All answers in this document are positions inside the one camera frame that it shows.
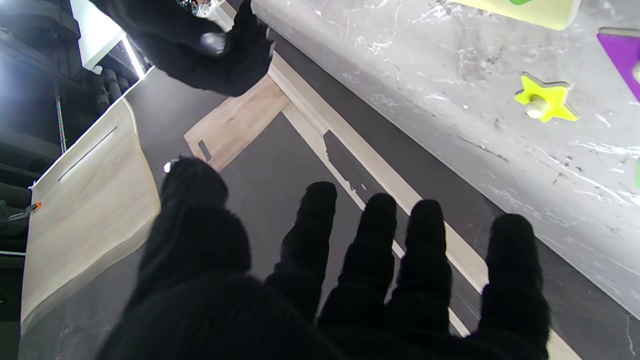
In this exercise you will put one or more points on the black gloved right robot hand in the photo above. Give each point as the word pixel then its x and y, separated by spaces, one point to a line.
pixel 190 55

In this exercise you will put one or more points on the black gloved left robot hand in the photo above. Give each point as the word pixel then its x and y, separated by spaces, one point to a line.
pixel 210 310

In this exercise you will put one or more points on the wooden shape puzzle board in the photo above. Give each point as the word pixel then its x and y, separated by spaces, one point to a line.
pixel 530 11

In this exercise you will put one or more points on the yellow star puzzle piece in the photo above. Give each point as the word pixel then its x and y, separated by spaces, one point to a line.
pixel 555 102

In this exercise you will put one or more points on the purple triangle puzzle piece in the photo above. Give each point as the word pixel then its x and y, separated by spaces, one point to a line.
pixel 622 57

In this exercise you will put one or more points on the light wooden shelf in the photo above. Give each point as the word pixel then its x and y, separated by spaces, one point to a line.
pixel 320 115

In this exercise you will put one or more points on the light wooden curved panel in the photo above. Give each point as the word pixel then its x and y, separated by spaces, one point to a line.
pixel 90 210

